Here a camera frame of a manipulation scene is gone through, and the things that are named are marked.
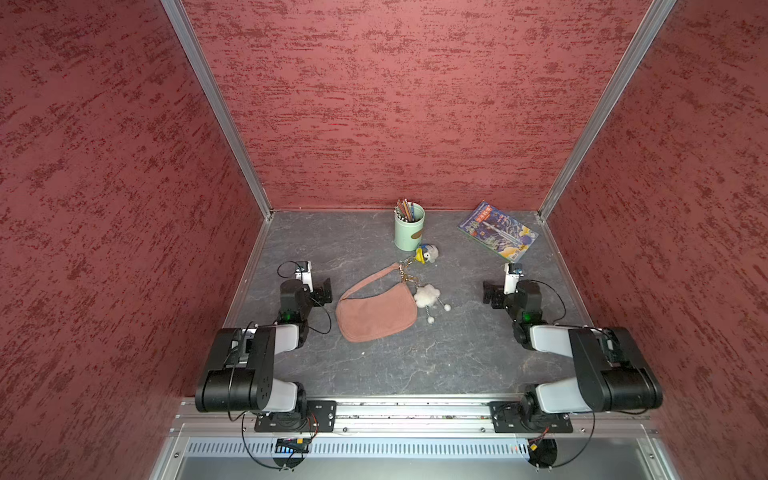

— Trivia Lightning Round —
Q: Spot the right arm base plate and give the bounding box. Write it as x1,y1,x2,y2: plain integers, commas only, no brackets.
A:
488,400,573,434

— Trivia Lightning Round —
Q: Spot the white fluffy sheep charm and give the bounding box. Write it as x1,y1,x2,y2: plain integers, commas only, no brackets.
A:
413,284,452,325

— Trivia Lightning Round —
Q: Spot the gold chain keyring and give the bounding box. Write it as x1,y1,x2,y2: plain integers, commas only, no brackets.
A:
398,256,421,288

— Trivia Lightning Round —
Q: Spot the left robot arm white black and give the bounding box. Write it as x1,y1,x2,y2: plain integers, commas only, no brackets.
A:
195,279,333,416

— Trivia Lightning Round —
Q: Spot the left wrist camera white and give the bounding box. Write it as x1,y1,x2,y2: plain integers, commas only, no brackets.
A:
294,261,314,293

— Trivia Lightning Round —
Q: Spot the coloured pencils bundle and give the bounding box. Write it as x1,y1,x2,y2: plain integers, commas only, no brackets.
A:
395,199,416,223

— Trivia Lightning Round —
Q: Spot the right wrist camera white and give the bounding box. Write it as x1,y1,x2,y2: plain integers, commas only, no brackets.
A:
503,262,523,295

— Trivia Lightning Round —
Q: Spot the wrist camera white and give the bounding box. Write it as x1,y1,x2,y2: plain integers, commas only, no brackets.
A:
294,261,314,293
503,262,523,295

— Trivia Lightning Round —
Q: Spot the mint green pencil cup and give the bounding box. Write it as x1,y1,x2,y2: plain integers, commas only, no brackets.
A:
394,202,426,252

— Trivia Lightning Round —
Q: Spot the left corner aluminium post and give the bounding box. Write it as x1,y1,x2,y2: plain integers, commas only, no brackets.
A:
161,0,274,221

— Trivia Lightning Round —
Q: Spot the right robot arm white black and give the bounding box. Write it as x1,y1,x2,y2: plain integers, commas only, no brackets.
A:
482,280,663,415

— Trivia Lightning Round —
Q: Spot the corner aluminium post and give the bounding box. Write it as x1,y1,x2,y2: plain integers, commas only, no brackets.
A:
538,0,676,224
161,0,274,221

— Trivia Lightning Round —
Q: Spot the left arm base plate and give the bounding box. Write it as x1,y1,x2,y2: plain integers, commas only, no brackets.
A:
254,400,338,435

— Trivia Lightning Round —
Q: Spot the colourful comic book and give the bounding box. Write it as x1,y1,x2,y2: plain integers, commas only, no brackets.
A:
458,201,538,263

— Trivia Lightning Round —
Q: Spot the aluminium front rail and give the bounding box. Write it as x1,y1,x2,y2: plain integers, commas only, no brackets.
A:
169,394,660,439

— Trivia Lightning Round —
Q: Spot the right corner aluminium post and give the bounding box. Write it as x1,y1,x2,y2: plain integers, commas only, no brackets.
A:
538,0,676,224

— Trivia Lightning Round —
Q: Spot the yellow blue plush charm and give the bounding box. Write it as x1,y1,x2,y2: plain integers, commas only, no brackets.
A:
414,244,439,264

